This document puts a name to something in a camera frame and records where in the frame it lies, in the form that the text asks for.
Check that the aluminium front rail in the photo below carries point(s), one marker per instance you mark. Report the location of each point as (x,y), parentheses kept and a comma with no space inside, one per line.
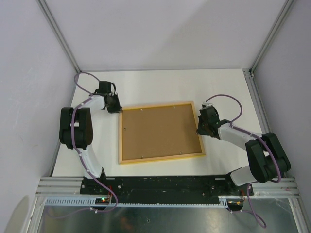
(59,186)

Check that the aluminium corner post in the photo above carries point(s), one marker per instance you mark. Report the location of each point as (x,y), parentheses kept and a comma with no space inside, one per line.
(58,34)
(278,23)

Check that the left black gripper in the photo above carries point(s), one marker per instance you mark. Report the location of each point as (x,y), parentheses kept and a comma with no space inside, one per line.
(118,108)

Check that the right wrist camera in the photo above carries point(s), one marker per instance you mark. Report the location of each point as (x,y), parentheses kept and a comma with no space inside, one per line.
(205,104)

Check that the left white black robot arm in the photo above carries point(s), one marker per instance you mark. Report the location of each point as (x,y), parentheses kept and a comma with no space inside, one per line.
(76,129)

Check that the white slotted cable duct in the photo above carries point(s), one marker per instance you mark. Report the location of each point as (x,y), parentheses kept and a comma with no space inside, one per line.
(216,202)

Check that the right aluminium corner post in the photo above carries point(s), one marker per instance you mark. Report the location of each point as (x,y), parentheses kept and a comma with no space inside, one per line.
(278,23)

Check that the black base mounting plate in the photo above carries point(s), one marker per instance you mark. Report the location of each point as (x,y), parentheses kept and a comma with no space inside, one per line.
(165,187)

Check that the left aluminium corner post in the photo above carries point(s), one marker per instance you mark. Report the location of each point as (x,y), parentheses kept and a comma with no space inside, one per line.
(58,34)

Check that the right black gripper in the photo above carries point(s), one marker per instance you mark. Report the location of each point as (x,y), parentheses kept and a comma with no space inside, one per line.
(200,131)

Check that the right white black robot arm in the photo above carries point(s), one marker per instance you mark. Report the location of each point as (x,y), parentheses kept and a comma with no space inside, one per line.
(266,157)

